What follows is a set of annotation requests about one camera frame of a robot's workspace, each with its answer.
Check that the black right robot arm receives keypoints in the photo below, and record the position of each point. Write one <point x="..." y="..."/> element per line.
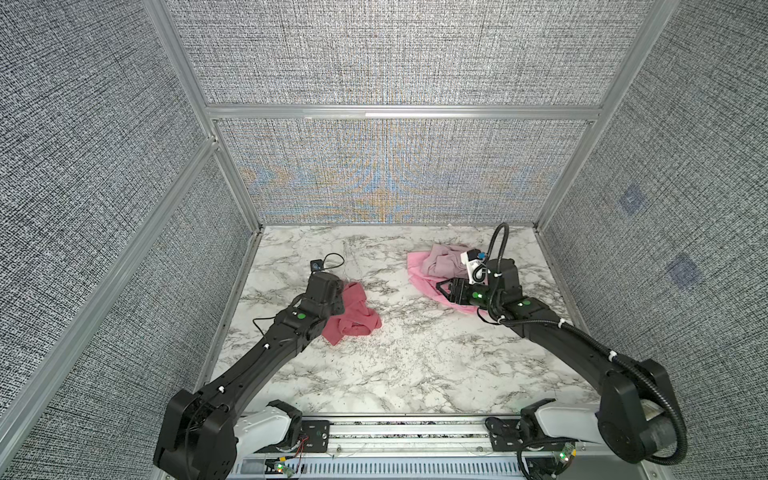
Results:
<point x="638" y="417"/>

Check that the mauve pink cloth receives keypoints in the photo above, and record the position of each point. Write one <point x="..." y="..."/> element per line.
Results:
<point x="444" y="261"/>

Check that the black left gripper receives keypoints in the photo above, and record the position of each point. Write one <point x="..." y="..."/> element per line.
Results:
<point x="339" y="301"/>

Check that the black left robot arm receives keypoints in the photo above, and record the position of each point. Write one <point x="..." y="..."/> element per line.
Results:
<point x="197" y="438"/>

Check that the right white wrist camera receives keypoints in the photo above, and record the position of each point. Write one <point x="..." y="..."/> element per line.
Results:
<point x="474" y="262"/>

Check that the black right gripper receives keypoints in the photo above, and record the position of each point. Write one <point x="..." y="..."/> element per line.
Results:
<point x="454" y="285"/>

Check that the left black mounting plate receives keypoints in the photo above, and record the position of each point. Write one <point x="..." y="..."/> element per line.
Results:
<point x="310" y="436"/>

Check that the dark pink cloth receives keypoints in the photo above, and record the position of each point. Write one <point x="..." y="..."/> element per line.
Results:
<point x="356" y="320"/>

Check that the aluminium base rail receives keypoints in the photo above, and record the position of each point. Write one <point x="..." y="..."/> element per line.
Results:
<point x="447" y="447"/>

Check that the black mounting plate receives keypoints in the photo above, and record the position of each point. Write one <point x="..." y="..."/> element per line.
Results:
<point x="310" y="436"/>
<point x="511" y="434"/>

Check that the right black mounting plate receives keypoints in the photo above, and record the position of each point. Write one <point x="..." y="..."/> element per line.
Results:
<point x="511" y="434"/>

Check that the light pink cloth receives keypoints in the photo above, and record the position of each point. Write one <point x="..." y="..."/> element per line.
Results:
<point x="426" y="284"/>

